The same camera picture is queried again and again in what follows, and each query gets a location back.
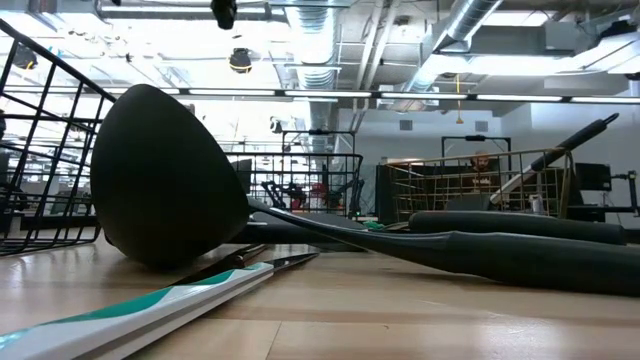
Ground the gold wire basket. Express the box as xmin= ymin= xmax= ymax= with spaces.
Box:
xmin=384 ymin=147 xmax=576 ymax=225

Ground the black wire basket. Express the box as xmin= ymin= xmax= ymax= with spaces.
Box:
xmin=0 ymin=18 xmax=119 ymax=257
xmin=227 ymin=152 xmax=365 ymax=220

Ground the black solid spatula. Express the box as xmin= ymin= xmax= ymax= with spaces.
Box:
xmin=489 ymin=112 xmax=621 ymax=206

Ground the person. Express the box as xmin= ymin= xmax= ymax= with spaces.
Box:
xmin=457 ymin=151 xmax=504 ymax=201

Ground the teal white handled knife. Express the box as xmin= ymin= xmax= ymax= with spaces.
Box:
xmin=0 ymin=252 xmax=321 ymax=360

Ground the black overhead camera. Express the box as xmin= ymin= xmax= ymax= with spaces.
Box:
xmin=209 ymin=0 xmax=239 ymax=30

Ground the black slotted turner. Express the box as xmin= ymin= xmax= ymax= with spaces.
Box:
xmin=234 ymin=209 xmax=627 ymax=252

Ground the silver ventilation duct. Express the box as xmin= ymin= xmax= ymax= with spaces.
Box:
xmin=287 ymin=0 xmax=346 ymax=131

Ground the small background monitor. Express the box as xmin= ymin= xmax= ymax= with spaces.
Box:
xmin=574 ymin=162 xmax=614 ymax=192

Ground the large black ladle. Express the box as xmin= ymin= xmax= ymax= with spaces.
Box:
xmin=89 ymin=83 xmax=640 ymax=297

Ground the black ceiling lamp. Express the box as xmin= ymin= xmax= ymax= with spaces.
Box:
xmin=228 ymin=47 xmax=254 ymax=75

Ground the ceiling light strip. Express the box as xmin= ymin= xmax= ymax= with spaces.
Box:
xmin=99 ymin=88 xmax=640 ymax=105

